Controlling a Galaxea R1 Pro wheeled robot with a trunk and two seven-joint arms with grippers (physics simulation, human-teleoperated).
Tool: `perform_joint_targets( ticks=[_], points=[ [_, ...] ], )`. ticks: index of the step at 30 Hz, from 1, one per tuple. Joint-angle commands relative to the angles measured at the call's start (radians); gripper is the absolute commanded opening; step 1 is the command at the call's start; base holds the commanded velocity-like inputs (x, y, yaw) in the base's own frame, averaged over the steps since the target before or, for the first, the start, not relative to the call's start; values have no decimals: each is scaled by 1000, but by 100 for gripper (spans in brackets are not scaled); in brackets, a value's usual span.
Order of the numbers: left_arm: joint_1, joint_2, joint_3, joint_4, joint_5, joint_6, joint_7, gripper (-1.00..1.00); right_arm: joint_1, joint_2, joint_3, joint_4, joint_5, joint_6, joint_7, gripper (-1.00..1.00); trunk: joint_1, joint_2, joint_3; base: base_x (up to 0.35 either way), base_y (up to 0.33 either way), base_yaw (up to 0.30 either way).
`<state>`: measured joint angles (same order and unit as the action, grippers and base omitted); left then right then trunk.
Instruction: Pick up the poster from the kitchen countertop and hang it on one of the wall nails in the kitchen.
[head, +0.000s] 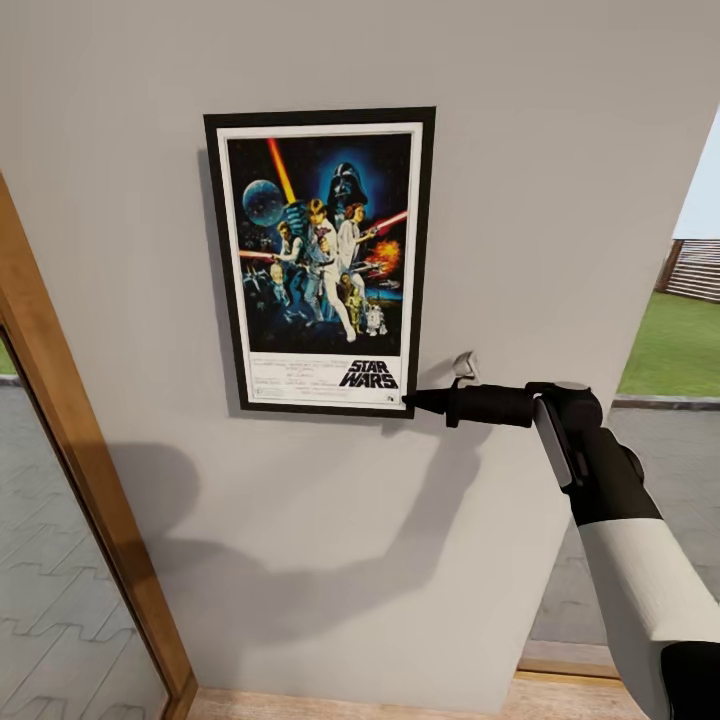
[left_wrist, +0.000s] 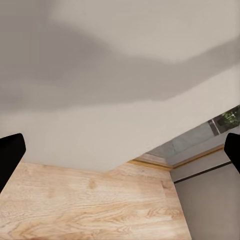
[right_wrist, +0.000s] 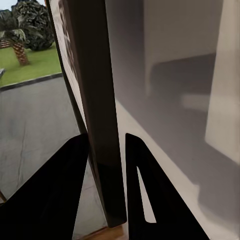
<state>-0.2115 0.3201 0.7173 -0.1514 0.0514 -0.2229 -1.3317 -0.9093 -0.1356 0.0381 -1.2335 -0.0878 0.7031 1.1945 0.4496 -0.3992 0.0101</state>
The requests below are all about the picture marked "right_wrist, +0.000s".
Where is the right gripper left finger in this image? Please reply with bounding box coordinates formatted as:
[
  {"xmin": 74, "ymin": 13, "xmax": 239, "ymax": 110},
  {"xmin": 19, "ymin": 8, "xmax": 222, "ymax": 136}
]
[{"xmin": 0, "ymin": 133, "xmax": 89, "ymax": 240}]

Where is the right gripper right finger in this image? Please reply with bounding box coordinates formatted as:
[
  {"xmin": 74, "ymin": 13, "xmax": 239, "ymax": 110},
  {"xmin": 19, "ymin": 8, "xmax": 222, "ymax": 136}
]
[{"xmin": 125, "ymin": 133, "xmax": 210, "ymax": 240}]

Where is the poster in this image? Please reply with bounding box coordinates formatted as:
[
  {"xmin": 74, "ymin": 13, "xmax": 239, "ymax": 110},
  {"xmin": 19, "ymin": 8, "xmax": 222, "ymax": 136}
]
[{"xmin": 45, "ymin": 0, "xmax": 127, "ymax": 228}]

